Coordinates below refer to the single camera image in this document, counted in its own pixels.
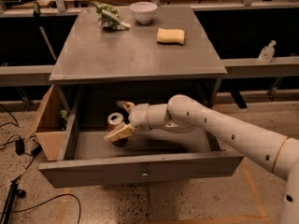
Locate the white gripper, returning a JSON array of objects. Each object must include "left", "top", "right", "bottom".
[{"left": 104, "top": 101, "right": 150, "bottom": 142}]

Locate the orange soda can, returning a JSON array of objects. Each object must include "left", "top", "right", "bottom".
[{"left": 107, "top": 112, "right": 128, "bottom": 147}]

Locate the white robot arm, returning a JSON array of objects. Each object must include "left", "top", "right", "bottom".
[{"left": 105, "top": 94, "right": 299, "bottom": 224}]

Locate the open grey drawer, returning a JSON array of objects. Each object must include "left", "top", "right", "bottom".
[{"left": 39, "top": 92, "right": 243, "bottom": 188}]

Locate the metal drawer knob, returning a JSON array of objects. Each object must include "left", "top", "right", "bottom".
[{"left": 141, "top": 172, "right": 149, "bottom": 178}]

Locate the grey cabinet counter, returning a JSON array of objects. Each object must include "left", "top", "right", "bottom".
[{"left": 49, "top": 5, "right": 228, "bottom": 110}]

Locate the cardboard box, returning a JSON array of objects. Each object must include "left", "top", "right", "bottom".
[{"left": 25, "top": 85, "right": 65, "bottom": 161}]

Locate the yellow sponge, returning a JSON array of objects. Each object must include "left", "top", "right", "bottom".
[{"left": 157, "top": 28, "right": 185, "bottom": 45}]

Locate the green chip bag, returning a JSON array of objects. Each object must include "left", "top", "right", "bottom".
[{"left": 91, "top": 1, "right": 131, "bottom": 31}]

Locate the white ceramic bowl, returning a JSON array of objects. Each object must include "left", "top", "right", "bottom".
[{"left": 129, "top": 2, "right": 157, "bottom": 24}]

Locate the black power adapter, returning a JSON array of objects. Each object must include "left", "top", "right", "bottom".
[{"left": 15, "top": 139, "right": 24, "bottom": 155}]

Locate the black tripod leg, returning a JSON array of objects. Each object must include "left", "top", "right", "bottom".
[{"left": 0, "top": 181, "right": 26, "bottom": 224}]

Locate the clear sanitizer bottle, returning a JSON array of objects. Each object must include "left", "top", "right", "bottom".
[{"left": 259, "top": 40, "right": 277, "bottom": 63}]

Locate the grey side rail shelf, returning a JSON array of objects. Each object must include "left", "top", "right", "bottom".
[{"left": 0, "top": 65, "right": 53, "bottom": 87}]

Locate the black floor cable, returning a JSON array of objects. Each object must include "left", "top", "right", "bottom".
[{"left": 0, "top": 193, "right": 82, "bottom": 224}]

